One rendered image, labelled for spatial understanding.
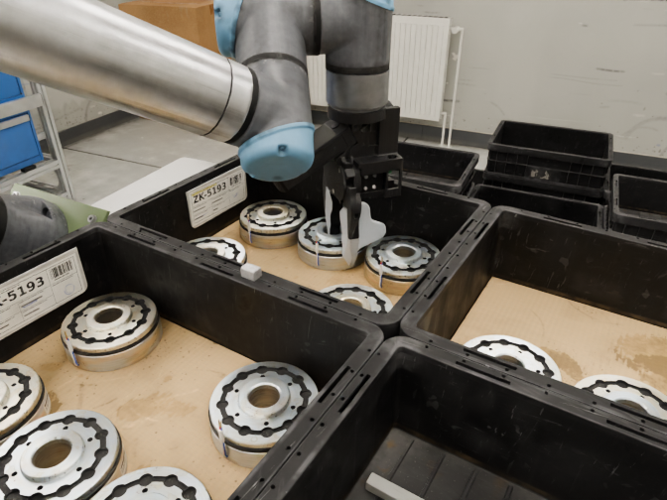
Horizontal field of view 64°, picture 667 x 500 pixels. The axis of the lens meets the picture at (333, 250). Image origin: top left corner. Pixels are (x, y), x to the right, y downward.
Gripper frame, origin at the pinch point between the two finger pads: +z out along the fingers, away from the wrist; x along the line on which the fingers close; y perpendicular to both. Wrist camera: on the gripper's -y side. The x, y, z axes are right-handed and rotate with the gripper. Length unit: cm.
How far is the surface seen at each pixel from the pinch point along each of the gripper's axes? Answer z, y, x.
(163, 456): 2.2, -26.6, -24.4
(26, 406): -1.0, -37.4, -17.0
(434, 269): -7.9, 3.0, -19.3
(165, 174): 15, -18, 73
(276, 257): 2.2, -7.9, 4.4
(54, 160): 55, -61, 206
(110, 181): 86, -42, 247
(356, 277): 2.2, 0.9, -4.4
